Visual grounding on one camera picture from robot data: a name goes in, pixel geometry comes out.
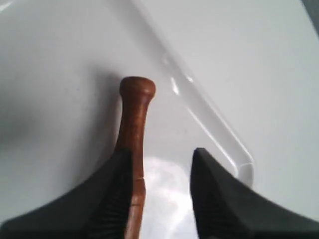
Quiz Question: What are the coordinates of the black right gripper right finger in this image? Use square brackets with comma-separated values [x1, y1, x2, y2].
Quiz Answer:
[190, 148, 319, 239]

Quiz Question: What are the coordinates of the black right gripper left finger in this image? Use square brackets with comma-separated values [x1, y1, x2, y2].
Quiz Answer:
[0, 150, 132, 239]

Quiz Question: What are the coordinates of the brown wooden pestle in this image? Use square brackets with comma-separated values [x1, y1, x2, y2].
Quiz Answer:
[115, 76, 156, 239]

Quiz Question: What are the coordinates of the white rectangular plastic tray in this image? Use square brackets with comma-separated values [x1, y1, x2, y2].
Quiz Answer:
[0, 0, 255, 239]

